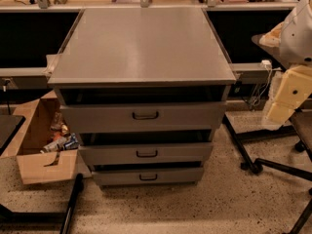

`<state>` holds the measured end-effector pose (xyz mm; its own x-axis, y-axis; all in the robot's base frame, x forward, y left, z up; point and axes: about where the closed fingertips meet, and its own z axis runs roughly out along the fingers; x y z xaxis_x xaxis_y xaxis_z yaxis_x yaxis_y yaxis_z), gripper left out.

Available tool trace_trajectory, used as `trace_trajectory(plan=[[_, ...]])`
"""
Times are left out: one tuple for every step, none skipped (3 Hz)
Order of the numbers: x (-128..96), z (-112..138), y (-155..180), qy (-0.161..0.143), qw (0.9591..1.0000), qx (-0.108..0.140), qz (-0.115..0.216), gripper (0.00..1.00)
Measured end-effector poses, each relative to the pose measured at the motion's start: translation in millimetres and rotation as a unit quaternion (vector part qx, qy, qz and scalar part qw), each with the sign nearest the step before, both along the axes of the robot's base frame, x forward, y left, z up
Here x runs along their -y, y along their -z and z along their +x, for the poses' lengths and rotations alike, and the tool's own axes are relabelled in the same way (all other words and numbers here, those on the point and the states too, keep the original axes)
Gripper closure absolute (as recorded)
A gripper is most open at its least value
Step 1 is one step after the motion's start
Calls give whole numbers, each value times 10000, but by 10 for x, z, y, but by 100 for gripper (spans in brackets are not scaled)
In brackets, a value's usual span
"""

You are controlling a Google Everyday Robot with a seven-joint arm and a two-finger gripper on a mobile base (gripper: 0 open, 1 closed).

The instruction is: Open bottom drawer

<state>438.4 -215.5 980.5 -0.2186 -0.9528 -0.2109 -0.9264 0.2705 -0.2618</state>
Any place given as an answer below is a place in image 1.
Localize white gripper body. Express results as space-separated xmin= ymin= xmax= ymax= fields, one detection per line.
xmin=261 ymin=65 xmax=312 ymax=130

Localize grey bottom drawer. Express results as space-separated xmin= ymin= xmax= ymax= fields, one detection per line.
xmin=92 ymin=167 xmax=204 ymax=186

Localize grey drawer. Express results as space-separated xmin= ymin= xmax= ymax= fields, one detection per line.
xmin=60 ymin=102 xmax=226 ymax=134
xmin=79 ymin=142 xmax=213 ymax=165
xmin=92 ymin=167 xmax=204 ymax=186

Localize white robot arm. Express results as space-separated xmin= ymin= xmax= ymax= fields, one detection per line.
xmin=258 ymin=0 xmax=312 ymax=131

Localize grey top drawer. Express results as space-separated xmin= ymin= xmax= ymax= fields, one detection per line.
xmin=60 ymin=102 xmax=226 ymax=134

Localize grey metal drawer cabinet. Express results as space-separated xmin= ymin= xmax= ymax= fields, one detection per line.
xmin=49 ymin=8 xmax=236 ymax=173

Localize grey middle drawer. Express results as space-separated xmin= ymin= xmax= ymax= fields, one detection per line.
xmin=79 ymin=142 xmax=213 ymax=165

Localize dark round side table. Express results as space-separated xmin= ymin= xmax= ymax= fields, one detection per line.
xmin=222 ymin=33 xmax=312 ymax=181

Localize crumpled snack wrappers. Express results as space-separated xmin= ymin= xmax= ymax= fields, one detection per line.
xmin=40 ymin=112 xmax=79 ymax=153

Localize brown cardboard box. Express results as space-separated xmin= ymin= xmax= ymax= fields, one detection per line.
xmin=1 ymin=92 xmax=84 ymax=184

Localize white power adapter with cable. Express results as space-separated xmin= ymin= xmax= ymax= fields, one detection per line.
xmin=248 ymin=59 xmax=272 ymax=110

